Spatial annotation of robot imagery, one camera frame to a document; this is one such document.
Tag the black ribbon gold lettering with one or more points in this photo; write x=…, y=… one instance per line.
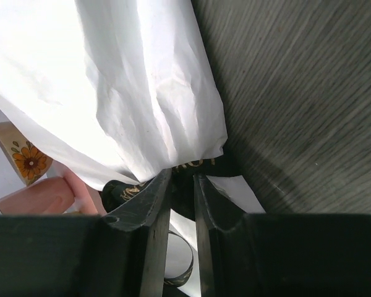
x=138, y=217

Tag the white wrapping paper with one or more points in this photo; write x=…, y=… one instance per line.
x=118, y=91

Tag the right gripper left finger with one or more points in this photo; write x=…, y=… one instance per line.
x=59, y=255

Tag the pink three-tier wooden shelf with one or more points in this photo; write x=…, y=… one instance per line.
x=50, y=187

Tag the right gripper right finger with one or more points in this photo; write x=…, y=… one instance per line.
x=262, y=254

